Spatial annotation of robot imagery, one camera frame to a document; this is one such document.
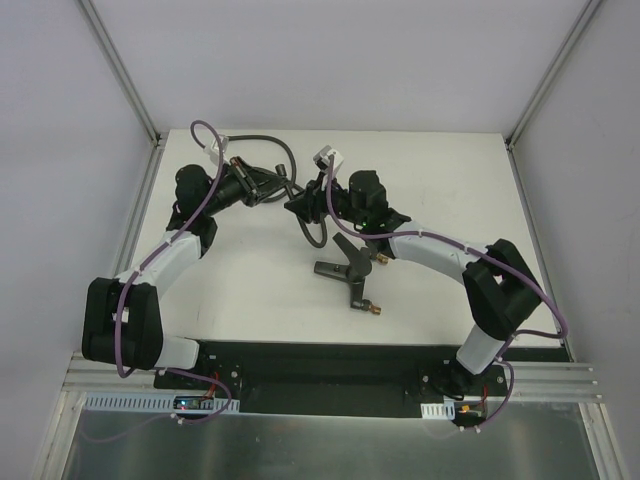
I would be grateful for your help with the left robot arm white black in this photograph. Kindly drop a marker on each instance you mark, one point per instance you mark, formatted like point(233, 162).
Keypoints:
point(122, 324)

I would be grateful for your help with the right aluminium frame post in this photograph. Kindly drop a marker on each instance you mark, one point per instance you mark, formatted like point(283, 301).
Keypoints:
point(578, 29)

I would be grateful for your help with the aluminium frame post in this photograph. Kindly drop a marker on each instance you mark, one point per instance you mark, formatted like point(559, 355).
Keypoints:
point(578, 29)
point(109, 50)

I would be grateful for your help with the left aluminium frame post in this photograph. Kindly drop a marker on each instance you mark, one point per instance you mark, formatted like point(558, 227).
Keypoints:
point(109, 50)

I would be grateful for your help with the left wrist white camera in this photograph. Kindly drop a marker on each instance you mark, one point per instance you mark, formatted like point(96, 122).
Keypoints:
point(216, 150)

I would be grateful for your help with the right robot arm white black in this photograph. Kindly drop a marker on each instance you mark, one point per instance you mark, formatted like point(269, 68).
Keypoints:
point(499, 285)

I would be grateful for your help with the white cable duct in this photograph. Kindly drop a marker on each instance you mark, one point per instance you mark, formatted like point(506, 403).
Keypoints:
point(159, 403)
point(438, 411)

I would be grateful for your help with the wrist white camera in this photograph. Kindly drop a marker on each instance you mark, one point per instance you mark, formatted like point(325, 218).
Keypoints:
point(328, 156)
point(216, 150)

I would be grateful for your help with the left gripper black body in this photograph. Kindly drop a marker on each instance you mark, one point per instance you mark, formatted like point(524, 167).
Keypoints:
point(251, 185)

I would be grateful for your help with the right white cable duct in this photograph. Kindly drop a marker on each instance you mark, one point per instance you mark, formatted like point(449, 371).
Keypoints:
point(438, 411)

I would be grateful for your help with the left white cable duct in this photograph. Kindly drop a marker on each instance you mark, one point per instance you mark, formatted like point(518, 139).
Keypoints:
point(159, 403)

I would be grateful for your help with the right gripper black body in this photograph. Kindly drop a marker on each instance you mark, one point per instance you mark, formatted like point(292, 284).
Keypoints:
point(310, 203)

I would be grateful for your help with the front aluminium rail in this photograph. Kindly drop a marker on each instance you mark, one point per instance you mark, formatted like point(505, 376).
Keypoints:
point(564, 382)

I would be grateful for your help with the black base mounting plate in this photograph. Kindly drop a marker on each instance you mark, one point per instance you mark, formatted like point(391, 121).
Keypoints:
point(385, 381)

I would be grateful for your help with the dark grey faucet valve fitting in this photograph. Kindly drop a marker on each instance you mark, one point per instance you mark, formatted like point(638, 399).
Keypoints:
point(354, 273)

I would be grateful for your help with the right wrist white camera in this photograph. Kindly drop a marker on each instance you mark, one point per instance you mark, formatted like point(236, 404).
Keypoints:
point(328, 156)

